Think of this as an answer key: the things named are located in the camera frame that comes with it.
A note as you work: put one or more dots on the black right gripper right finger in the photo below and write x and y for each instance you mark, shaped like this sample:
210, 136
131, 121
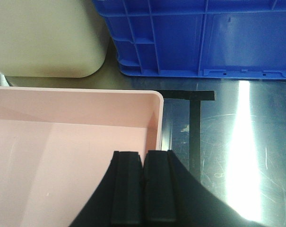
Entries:
173, 197

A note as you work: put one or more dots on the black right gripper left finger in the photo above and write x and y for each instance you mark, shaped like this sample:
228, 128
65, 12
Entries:
117, 200

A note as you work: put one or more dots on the blue crate right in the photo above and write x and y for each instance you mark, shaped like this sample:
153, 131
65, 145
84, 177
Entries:
236, 39

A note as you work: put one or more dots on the black tape marking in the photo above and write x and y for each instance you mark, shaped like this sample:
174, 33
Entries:
195, 98

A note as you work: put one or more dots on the pink plastic bin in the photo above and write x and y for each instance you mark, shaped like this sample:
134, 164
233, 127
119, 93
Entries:
56, 145

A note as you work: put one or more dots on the beige plastic bin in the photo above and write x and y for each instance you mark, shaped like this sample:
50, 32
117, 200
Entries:
51, 38

